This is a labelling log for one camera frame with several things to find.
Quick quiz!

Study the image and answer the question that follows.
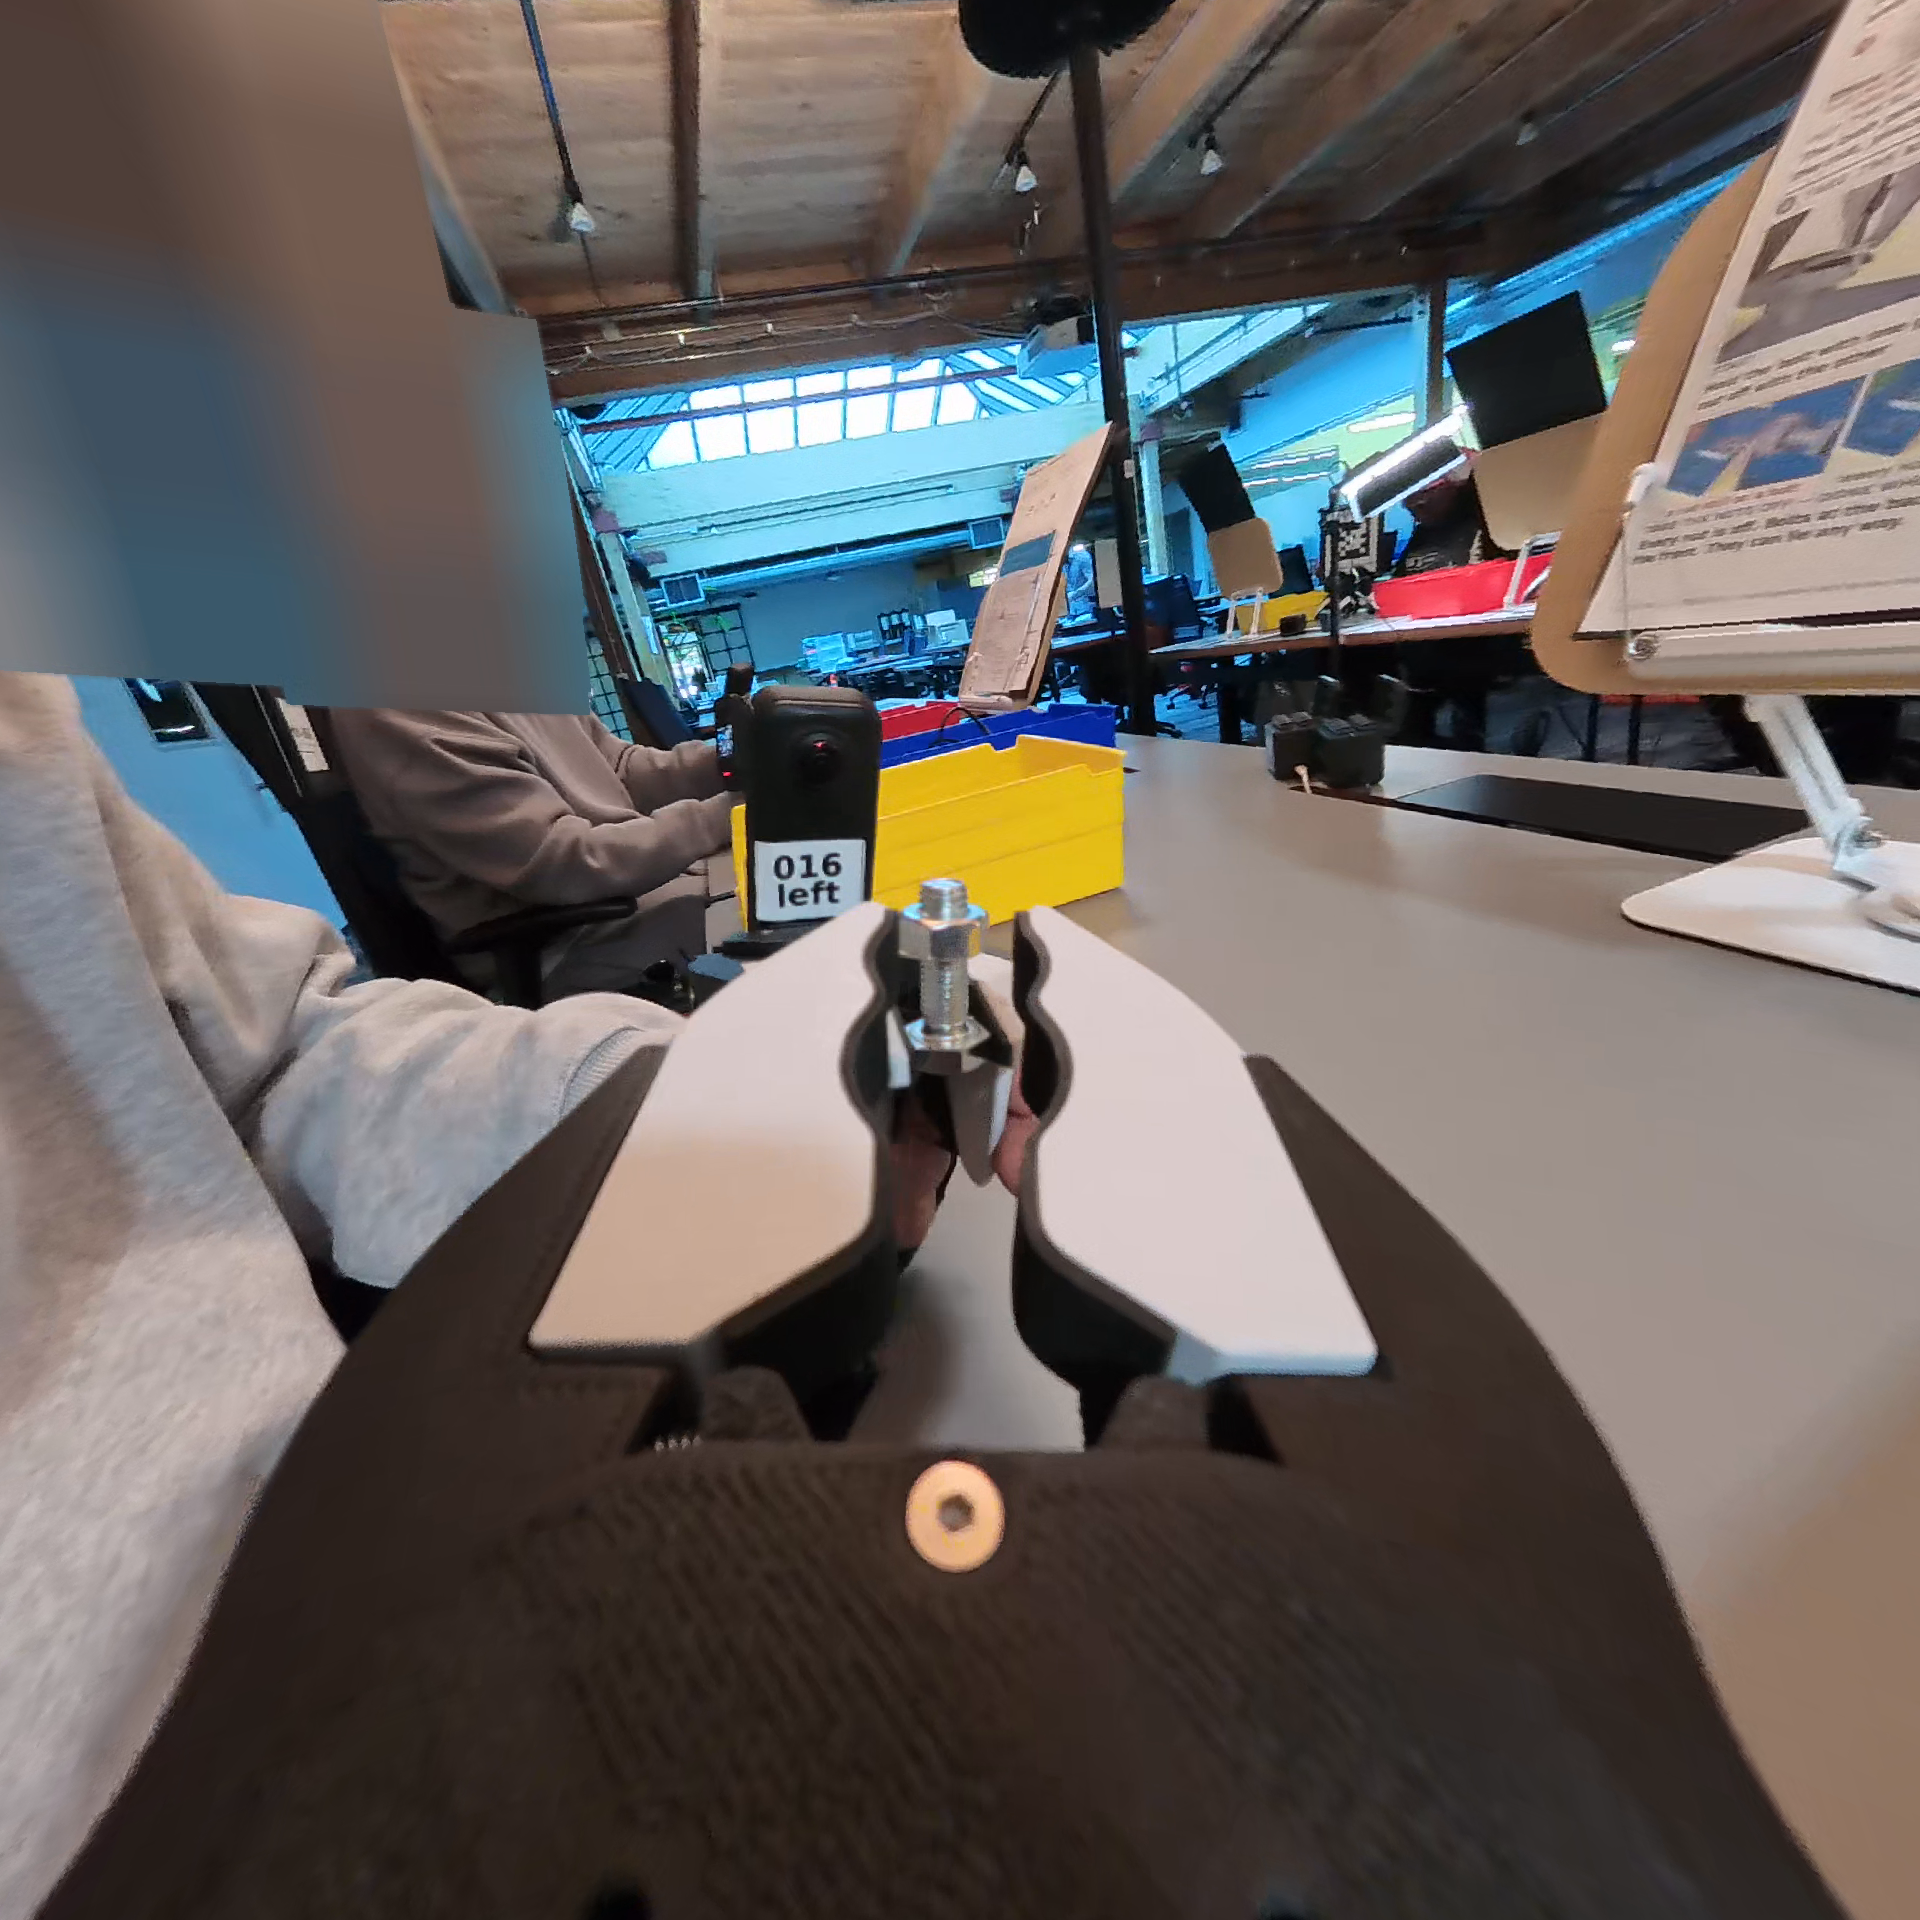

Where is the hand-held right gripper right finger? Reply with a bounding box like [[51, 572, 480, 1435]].
[[1008, 905, 1380, 1450]]

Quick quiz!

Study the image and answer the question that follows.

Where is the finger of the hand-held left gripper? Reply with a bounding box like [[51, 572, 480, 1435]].
[[953, 983, 1027, 1192], [882, 1033, 966, 1120]]

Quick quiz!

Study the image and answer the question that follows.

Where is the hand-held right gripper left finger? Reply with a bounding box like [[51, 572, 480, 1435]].
[[529, 900, 913, 1412]]

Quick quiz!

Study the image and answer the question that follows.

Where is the silver hex bolt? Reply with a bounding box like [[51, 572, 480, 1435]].
[[903, 880, 995, 1059]]

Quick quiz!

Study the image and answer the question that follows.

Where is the person's left forearm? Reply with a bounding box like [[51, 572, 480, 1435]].
[[195, 961, 693, 1295]]

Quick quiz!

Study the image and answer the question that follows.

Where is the grey desk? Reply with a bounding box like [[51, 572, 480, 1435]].
[[862, 734, 1920, 1920]]

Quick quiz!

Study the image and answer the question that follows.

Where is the black desk mat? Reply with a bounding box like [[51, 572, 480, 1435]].
[[1387, 773, 1820, 866]]

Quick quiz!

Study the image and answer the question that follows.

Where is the person's left hand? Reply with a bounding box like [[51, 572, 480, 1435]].
[[899, 1082, 1046, 1250]]

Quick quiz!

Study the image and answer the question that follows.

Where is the blue plastic bin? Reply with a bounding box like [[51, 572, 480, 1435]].
[[877, 697, 1122, 773]]

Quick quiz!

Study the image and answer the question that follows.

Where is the cardboard sign board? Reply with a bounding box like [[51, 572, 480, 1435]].
[[957, 421, 1122, 710]]

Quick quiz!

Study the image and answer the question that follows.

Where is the long work table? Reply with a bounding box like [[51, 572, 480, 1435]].
[[1052, 608, 1547, 742]]

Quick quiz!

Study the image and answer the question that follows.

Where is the black office chair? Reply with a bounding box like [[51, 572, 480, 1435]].
[[187, 681, 649, 1009]]

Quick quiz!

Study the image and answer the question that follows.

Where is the black pole with round disc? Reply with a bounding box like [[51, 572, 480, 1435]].
[[957, 0, 1191, 740]]

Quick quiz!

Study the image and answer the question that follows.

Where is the tan and white document stand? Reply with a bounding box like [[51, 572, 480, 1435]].
[[1203, 517, 1288, 643], [1467, 411, 1609, 608], [1530, 149, 1920, 997]]

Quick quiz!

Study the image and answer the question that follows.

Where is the black stand with checkered marker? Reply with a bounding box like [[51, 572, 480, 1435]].
[[1318, 506, 1384, 722]]

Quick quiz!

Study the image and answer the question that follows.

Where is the wide red plastic tray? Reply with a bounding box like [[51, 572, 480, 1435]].
[[1369, 559, 1556, 620]]

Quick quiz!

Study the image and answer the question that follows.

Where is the person's grey sweatshirt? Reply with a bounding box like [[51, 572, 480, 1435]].
[[0, 670, 395, 1914]]

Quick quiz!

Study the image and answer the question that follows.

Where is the white bar lamp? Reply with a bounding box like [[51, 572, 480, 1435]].
[[1333, 407, 1483, 525]]

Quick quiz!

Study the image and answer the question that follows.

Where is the printed instruction sheet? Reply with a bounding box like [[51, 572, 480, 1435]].
[[1581, 0, 1920, 637]]

